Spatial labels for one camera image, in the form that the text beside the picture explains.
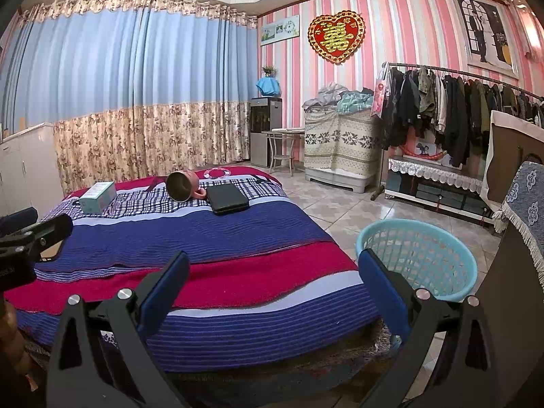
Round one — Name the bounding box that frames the landscape wall picture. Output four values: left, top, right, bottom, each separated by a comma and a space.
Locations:
259, 15, 300, 47

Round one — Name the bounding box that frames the cabinet under patterned cloth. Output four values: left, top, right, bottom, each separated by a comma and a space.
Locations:
304, 108, 383, 194

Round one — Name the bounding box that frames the pile of folded clothes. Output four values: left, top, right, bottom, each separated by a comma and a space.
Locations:
303, 84, 377, 115

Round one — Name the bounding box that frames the low shelf with lace cover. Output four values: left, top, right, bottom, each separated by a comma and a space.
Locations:
385, 157, 498, 224

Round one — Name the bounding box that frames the patterned floor rug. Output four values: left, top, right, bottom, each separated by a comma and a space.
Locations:
17, 319, 404, 408

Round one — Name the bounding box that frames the brown wooden board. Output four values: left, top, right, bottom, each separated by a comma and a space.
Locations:
484, 109, 544, 205

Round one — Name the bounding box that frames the person's left hand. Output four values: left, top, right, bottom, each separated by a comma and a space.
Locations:
0, 300, 35, 392

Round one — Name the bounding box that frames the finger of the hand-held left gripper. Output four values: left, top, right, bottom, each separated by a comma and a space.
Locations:
0, 214, 74, 261
0, 207, 38, 235

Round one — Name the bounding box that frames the pink hanging bag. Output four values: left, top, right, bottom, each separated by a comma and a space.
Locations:
370, 68, 392, 119

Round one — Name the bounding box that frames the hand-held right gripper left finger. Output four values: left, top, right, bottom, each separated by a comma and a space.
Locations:
46, 251, 200, 408

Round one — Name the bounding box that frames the pink mug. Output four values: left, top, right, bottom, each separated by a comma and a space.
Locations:
166, 170, 207, 202

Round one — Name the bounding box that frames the blue and floral curtain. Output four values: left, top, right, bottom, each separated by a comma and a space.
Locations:
0, 0, 260, 196

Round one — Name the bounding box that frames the teal cardboard box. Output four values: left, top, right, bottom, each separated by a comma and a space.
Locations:
79, 181, 117, 214

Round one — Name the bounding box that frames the wall poster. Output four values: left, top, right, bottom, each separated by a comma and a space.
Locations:
457, 0, 520, 79

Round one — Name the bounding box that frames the metal clothes rack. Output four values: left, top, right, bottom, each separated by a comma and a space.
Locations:
370, 62, 544, 202

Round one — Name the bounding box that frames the white cabinet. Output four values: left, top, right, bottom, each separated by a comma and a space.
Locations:
0, 122, 64, 222

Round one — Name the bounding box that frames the blue patterned fringed cloth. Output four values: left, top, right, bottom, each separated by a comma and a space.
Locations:
493, 160, 544, 290

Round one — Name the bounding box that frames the dark wooden furniture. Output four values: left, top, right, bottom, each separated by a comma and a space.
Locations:
472, 221, 544, 408

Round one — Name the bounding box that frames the row of hanging clothes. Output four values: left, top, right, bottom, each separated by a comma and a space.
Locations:
380, 66, 544, 168

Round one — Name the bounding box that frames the black flat case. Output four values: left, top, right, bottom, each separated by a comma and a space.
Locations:
206, 184, 250, 216

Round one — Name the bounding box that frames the small folding table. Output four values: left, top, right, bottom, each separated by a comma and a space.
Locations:
261, 127, 307, 176

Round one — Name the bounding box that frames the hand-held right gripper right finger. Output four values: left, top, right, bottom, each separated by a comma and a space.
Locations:
357, 249, 498, 408

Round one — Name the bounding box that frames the teal plastic basket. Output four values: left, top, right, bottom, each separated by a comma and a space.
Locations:
356, 219, 479, 302

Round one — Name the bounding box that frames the grey water dispenser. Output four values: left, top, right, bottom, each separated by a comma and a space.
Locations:
249, 97, 283, 168

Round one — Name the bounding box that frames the blue covered water bottle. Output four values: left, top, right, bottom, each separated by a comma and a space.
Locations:
256, 77, 282, 98

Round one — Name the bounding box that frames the red heart wall decoration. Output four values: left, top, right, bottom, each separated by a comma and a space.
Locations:
308, 12, 366, 65

